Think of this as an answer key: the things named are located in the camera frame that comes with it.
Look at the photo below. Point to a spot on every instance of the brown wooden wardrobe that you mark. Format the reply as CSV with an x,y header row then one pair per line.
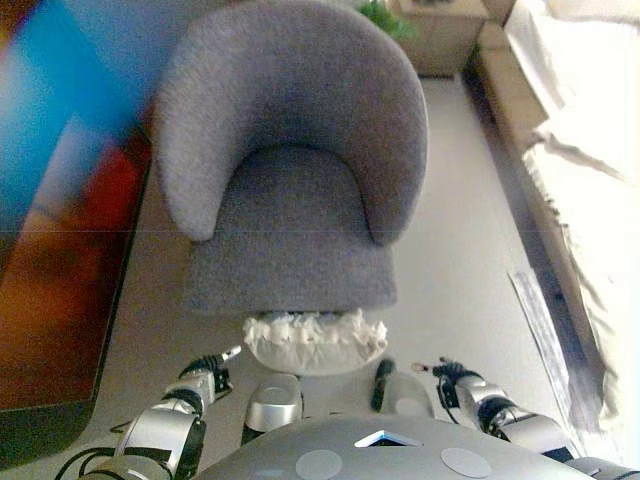
x,y
60,250

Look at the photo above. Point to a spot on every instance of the cream fringed bed blanket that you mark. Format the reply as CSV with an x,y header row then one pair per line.
x,y
600,250

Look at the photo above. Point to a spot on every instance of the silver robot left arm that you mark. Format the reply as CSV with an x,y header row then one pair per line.
x,y
155,430

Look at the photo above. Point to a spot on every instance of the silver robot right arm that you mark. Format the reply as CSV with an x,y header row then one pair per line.
x,y
530,430

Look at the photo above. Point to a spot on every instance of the green potted plant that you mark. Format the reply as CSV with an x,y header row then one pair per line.
x,y
382,17

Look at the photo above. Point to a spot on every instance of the bed with white linen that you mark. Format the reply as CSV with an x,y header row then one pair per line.
x,y
510,110

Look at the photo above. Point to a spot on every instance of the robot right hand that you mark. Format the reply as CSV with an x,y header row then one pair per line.
x,y
452,374

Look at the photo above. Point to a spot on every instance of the white bed sheet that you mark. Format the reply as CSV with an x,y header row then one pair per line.
x,y
590,65

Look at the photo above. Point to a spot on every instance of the beige bedside table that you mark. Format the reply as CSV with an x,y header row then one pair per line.
x,y
440,45

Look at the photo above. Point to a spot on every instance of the silver robot left leg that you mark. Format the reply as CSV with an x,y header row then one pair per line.
x,y
272,407

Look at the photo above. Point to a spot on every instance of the white fringed cushion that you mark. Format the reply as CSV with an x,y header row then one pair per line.
x,y
310,350

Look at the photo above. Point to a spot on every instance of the grey fabric armchair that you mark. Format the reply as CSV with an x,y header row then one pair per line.
x,y
300,100

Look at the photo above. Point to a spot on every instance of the grey patterned rug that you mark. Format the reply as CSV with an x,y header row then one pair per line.
x,y
542,340

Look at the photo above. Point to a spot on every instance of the grey robot torso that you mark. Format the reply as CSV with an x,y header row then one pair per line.
x,y
390,460

